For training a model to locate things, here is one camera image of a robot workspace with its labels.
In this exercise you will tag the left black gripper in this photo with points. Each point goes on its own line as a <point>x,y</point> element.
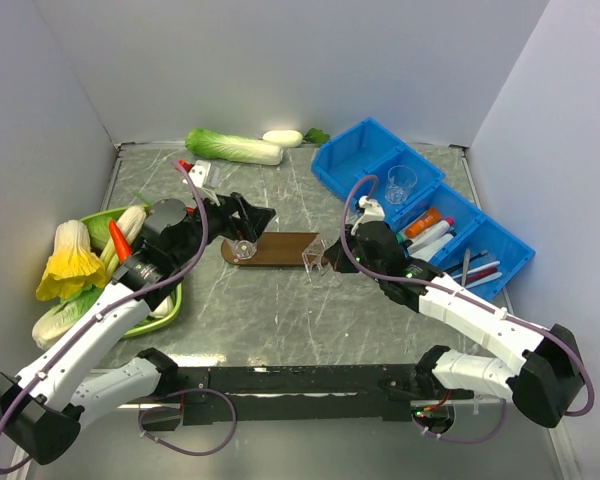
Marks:
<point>251,221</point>

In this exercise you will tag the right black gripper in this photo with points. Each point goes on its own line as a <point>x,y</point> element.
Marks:
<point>339,260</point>

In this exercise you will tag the clear plastic cup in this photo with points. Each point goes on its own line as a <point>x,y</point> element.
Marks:
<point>243,249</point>
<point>400,182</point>

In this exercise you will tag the clear acrylic toothbrush holder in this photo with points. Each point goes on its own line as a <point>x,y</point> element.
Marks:
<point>314,257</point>

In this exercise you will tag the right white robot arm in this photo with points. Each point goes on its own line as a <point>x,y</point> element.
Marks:
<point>539,370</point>

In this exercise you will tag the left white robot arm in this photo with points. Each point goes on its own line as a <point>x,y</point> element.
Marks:
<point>44,407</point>

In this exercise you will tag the brown oval wooden tray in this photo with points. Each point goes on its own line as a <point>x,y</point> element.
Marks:
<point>273,250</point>

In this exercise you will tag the large white toothpaste tube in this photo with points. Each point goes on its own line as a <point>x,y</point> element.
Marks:
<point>427,252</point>

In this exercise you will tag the orange toothpaste tube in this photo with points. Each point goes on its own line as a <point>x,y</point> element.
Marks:
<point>427,219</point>

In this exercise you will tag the red toothbrush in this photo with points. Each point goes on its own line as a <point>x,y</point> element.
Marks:
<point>481,277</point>

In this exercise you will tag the white toothbrush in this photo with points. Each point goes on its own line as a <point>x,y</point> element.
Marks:
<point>478,269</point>

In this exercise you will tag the green napa cabbage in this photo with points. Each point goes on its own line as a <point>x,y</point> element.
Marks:
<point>209,144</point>

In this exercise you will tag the white radish with leaves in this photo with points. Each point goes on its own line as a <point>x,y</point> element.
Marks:
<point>294,138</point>

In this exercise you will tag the blue compartment bin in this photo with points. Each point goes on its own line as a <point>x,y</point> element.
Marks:
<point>369,148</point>

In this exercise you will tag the white corn cob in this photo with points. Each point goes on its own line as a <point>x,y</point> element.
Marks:
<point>130,222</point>

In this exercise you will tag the bok choy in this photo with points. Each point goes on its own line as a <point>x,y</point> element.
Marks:
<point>163,309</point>

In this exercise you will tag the orange carrot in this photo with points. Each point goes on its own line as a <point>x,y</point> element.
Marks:
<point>120,243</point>

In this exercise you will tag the green plastic basket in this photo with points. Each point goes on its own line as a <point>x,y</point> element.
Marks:
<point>95,226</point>

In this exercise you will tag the yellow white cabbage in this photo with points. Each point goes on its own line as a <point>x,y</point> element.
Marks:
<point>72,266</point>

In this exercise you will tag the pale green cabbage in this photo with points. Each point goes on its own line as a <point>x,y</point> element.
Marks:
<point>59,319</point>

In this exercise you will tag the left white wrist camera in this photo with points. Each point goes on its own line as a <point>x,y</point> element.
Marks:
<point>203,174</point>

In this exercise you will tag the black base frame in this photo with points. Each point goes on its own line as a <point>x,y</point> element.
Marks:
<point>385,391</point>

